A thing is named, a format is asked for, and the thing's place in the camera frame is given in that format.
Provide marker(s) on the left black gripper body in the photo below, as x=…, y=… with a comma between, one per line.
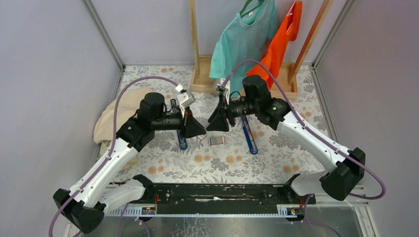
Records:
x=171, y=121

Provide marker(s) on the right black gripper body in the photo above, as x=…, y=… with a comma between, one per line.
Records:
x=240, y=107

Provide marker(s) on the staples box tray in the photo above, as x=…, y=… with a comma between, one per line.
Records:
x=216, y=140

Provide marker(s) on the blue stapler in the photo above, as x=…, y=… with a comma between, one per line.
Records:
x=182, y=141
x=248, y=136

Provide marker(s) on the red white staples box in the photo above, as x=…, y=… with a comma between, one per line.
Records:
x=201, y=137

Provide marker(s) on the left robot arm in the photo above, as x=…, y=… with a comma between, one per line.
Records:
x=87, y=202

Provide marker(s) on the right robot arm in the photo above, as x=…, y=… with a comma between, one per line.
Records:
x=341, y=173

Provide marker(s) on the floral table mat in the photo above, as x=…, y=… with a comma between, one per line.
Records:
x=278, y=157

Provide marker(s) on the beige cloth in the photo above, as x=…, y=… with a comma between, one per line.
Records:
x=103, y=131

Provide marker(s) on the orange t-shirt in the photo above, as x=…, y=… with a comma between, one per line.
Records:
x=268, y=36

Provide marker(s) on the wooden clothes rack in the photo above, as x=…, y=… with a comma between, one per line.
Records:
x=200, y=81

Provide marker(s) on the teal t-shirt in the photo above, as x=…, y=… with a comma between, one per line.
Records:
x=232, y=46

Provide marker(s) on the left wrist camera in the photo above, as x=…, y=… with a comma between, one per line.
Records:
x=185, y=97

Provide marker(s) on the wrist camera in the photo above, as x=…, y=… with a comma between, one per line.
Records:
x=221, y=86
x=185, y=97

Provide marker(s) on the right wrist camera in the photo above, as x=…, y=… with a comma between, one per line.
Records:
x=221, y=86

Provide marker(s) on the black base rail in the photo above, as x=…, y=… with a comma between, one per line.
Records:
x=224, y=199

